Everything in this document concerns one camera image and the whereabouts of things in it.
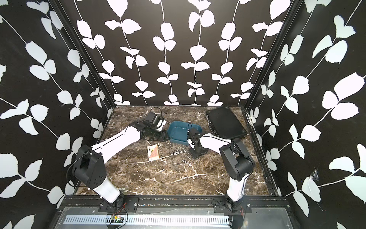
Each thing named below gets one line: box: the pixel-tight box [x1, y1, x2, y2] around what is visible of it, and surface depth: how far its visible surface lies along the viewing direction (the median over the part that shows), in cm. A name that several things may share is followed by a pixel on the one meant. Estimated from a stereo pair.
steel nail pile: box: [167, 148, 199, 173], surface depth 92 cm
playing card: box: [146, 144, 160, 162], surface depth 95 cm
